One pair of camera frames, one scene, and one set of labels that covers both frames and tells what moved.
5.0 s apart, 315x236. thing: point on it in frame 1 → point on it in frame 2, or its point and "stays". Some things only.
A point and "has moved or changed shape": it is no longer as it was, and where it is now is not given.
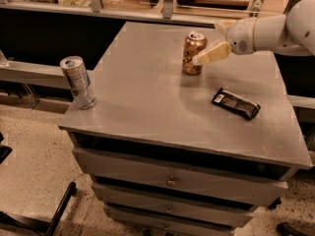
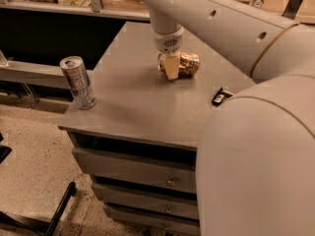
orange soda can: x=194 y=42 has moved or changed shape
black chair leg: x=39 y=227 stays
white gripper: x=239 y=35 → x=168 y=43
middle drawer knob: x=168 y=208 stays
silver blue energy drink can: x=76 y=75 stays
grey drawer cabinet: x=176 y=148 stays
